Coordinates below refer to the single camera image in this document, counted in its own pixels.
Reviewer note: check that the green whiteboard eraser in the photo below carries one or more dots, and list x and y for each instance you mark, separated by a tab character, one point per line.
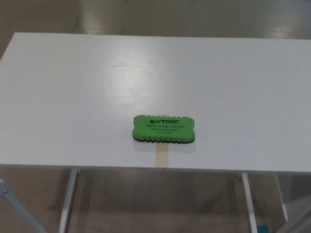
162	128

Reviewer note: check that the grey metal stand bar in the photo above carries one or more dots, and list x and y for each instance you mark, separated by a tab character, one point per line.
298	223
14	208

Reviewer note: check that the teal floor object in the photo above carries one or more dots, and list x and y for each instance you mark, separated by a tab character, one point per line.
262	228

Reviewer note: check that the white table leg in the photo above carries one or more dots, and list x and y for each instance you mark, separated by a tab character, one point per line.
69	201
281	199
249	204

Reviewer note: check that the beige masking tape strip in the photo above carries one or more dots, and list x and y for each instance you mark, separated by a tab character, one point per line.
162	155

